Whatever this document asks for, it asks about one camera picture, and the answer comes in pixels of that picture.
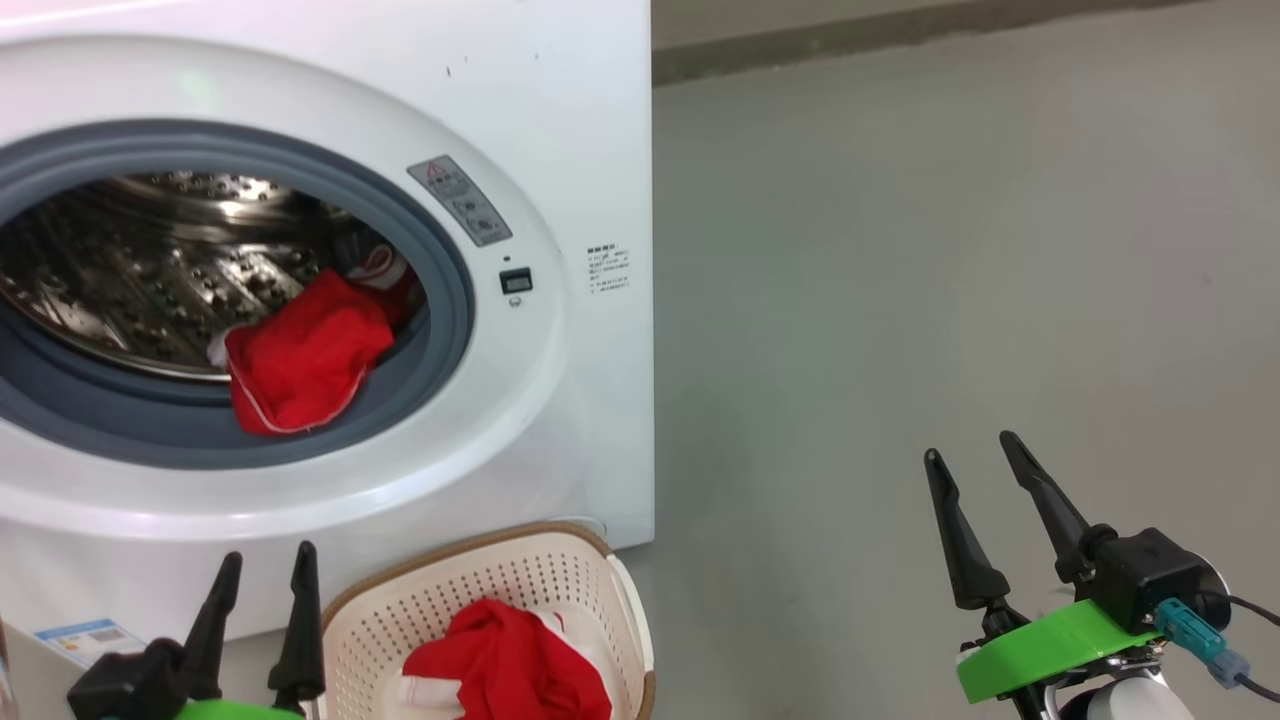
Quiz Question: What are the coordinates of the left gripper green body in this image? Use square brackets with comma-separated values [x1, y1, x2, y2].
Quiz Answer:
[174, 699, 307, 720]

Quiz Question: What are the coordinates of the steel washing machine drum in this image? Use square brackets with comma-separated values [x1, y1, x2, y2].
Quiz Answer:
[0, 170, 401, 383]

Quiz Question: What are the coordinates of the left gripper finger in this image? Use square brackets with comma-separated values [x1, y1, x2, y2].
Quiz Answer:
[266, 540, 327, 716]
[179, 551, 245, 702]

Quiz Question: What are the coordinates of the grey warning sticker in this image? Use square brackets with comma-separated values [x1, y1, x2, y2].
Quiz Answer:
[407, 155, 514, 248]

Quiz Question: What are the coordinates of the red garment white trim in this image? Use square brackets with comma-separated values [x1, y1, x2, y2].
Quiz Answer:
[399, 598, 614, 720]
[207, 243, 422, 438]

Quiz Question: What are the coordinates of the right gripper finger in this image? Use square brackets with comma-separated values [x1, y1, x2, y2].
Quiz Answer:
[998, 430, 1093, 587]
[922, 448, 1012, 612]

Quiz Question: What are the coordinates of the white washing machine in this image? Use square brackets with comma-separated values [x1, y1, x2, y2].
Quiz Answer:
[0, 0, 657, 643]

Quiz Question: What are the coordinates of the grey rubber door gasket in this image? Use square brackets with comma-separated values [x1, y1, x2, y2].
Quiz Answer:
[0, 118, 477, 471]

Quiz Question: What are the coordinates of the blue energy label sticker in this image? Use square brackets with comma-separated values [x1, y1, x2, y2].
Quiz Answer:
[33, 618, 149, 670]

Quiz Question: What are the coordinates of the cream perforated laundry basket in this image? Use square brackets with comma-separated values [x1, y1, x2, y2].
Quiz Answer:
[320, 521, 658, 720]

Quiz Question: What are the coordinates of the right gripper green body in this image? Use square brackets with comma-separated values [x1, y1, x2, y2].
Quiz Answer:
[955, 598, 1167, 720]

